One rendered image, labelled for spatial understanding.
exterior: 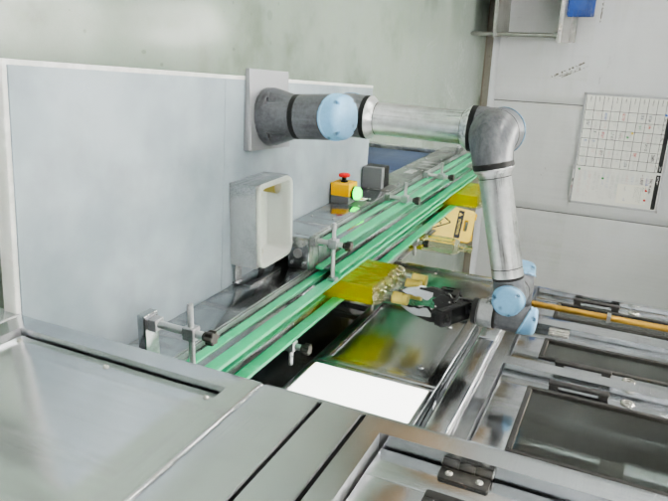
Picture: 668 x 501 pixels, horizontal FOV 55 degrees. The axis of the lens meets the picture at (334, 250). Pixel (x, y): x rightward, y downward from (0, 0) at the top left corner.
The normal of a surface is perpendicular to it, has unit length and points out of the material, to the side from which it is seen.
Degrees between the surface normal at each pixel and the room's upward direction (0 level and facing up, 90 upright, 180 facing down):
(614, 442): 90
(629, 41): 90
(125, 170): 0
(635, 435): 90
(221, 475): 90
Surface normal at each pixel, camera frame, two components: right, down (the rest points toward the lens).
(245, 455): 0.03, -0.95
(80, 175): 0.90, 0.16
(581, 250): -0.43, 0.27
